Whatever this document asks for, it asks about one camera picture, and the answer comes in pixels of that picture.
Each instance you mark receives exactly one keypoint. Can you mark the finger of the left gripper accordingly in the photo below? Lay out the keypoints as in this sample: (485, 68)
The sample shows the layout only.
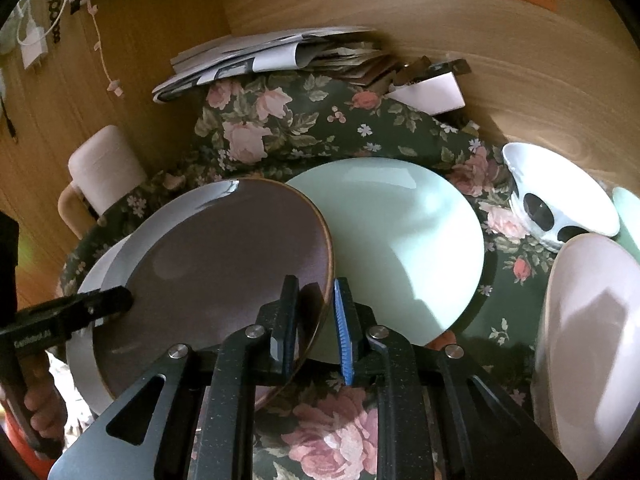
(59, 318)

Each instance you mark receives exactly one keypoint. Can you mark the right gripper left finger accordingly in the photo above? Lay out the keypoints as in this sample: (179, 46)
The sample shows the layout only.
(276, 350)

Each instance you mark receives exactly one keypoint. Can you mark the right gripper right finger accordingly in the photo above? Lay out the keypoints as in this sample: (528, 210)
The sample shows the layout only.
(352, 321)

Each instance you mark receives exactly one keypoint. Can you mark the white plate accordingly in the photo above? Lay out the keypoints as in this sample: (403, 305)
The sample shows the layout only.
(154, 289)

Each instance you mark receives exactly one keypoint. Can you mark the mauve brown-rimmed plate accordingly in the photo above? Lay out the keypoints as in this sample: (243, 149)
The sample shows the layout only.
(276, 232)

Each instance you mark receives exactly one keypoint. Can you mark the mint green plate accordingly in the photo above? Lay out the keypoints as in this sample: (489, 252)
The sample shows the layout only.
(407, 240)

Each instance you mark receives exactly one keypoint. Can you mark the white panda bowl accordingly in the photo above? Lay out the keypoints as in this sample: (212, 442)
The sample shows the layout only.
(554, 198)

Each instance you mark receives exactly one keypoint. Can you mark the pink bowl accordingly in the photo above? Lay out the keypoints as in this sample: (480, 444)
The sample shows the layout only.
(585, 388)

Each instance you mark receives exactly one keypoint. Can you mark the mint green bowl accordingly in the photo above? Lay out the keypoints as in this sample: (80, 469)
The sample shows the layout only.
(627, 206)

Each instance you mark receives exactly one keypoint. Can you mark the person's left hand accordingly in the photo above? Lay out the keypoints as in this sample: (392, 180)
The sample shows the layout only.
(42, 398)

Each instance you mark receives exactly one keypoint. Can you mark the white small box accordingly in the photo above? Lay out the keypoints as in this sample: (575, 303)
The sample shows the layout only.
(434, 96)

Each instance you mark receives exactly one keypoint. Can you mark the stack of papers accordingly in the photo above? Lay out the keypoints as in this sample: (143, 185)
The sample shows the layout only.
(343, 50)

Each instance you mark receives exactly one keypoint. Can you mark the white charger plug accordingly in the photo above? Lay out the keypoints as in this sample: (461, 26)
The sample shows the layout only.
(34, 47)

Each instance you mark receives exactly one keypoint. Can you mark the patterned headband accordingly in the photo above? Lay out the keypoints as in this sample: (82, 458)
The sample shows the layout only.
(57, 5)

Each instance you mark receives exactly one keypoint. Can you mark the pink mug with handle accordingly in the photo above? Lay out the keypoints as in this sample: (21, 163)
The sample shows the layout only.
(102, 171)

